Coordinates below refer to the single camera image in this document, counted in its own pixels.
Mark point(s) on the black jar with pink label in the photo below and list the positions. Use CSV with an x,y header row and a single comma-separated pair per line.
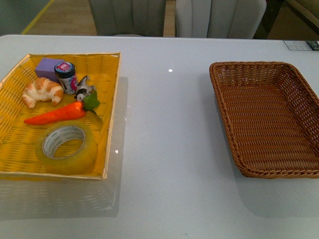
x,y
66,74

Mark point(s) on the brown wicker basket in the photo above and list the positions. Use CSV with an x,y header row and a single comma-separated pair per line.
x,y
271,118

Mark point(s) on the toy croissant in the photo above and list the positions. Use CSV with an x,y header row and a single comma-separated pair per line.
x,y
42,89

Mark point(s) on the clear packing tape roll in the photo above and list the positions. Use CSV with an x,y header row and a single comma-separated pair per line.
x,y
75,160

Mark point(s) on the right grey chair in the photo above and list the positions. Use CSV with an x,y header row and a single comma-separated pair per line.
x,y
238,19

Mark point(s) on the yellow woven basket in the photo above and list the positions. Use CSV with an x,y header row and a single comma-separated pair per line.
x,y
18,140

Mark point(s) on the orange toy carrot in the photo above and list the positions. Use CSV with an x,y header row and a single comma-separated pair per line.
x,y
72,111

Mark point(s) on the black white animal figurine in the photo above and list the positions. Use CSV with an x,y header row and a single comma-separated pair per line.
x,y
83,89

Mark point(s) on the table label sticker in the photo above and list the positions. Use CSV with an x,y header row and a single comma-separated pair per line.
x,y
305,45

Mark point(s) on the left grey chair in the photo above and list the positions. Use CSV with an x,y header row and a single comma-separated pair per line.
x,y
128,17

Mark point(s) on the grey chair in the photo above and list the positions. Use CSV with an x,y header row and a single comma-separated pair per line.
x,y
238,19
128,17

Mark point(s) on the purple block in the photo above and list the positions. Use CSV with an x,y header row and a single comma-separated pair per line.
x,y
45,68

